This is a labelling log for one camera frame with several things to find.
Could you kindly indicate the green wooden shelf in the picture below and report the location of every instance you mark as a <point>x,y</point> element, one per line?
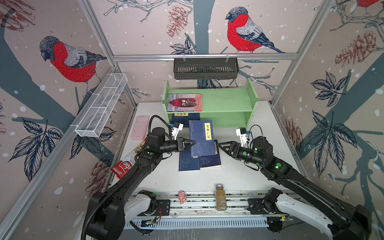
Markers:
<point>227,108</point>

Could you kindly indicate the pink case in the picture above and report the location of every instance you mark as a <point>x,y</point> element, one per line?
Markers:
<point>140,128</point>

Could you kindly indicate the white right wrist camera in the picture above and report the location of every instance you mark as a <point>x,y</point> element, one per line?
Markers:
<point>242,133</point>

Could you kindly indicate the black hanging basket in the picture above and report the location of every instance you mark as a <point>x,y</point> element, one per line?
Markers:
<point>206,69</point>

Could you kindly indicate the white wire mesh basket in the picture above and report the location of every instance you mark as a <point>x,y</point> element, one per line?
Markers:
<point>100,110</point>

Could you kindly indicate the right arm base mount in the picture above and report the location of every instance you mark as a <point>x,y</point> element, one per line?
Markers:
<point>266,205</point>

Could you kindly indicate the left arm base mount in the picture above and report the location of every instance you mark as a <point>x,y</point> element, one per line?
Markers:
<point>146,203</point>

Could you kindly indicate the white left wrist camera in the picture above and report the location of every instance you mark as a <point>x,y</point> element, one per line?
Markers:
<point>176,128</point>

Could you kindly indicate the spice jar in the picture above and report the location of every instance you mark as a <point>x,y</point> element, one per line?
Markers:
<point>221,201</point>

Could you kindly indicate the aluminium rail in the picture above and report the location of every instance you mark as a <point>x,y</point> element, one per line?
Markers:
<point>203,205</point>

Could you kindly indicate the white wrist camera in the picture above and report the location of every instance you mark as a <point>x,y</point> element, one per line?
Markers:
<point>176,128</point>
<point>242,133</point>

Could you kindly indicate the blue book yellow label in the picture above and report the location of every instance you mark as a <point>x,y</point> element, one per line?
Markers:
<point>184,118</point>

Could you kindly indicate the red snack bag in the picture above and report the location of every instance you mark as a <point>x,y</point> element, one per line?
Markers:
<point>121,168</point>

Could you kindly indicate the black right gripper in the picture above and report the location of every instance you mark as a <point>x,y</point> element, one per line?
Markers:
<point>235,148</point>

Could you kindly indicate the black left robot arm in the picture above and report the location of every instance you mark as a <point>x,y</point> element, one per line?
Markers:
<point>106,218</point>

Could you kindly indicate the pink small toy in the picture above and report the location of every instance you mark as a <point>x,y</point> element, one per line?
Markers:
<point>181,197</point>

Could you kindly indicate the pink Hamlet book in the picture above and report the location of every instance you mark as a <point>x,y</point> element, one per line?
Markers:
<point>185,103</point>

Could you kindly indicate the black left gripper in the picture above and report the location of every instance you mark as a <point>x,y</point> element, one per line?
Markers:
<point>180,144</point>

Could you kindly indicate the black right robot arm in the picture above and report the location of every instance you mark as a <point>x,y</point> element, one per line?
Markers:
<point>333,217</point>

